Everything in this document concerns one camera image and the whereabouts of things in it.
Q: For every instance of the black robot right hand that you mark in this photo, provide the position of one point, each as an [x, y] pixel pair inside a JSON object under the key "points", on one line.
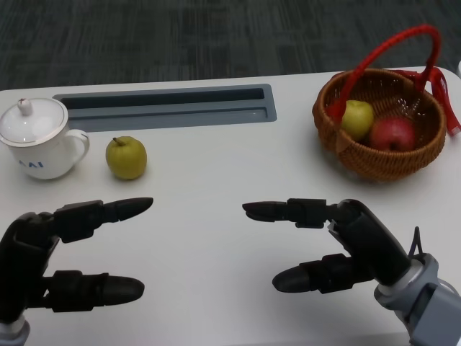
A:
{"points": [[371, 245]]}

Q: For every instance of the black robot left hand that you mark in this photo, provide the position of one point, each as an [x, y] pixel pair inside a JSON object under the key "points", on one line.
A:
{"points": [[25, 245]]}

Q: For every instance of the red apple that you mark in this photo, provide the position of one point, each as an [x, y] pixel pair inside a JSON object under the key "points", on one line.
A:
{"points": [[392, 133]]}

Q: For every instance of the red ribbon bow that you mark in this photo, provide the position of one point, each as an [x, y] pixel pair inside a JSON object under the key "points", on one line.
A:
{"points": [[448, 108]]}

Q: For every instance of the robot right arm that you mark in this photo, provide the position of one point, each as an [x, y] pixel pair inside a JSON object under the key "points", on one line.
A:
{"points": [[396, 299]]}

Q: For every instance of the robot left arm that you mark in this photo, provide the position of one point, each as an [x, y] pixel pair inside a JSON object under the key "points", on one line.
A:
{"points": [[12, 333]]}

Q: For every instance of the green apple in basket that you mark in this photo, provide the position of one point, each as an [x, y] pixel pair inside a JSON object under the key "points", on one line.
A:
{"points": [[356, 120]]}

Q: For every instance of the green apple with stem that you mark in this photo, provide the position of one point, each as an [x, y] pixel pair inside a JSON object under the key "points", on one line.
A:
{"points": [[126, 158]]}

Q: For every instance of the white ceramic mug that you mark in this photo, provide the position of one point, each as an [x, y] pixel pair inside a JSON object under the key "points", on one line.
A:
{"points": [[47, 158]]}

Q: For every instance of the white mug lid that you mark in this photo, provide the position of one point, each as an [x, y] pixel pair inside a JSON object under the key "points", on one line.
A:
{"points": [[36, 120]]}

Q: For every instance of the grey recessed table tray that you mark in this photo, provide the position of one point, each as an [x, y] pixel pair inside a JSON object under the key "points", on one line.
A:
{"points": [[162, 113]]}

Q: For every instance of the grey right wrist camera housing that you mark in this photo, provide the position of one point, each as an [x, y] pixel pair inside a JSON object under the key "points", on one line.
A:
{"points": [[443, 306]]}

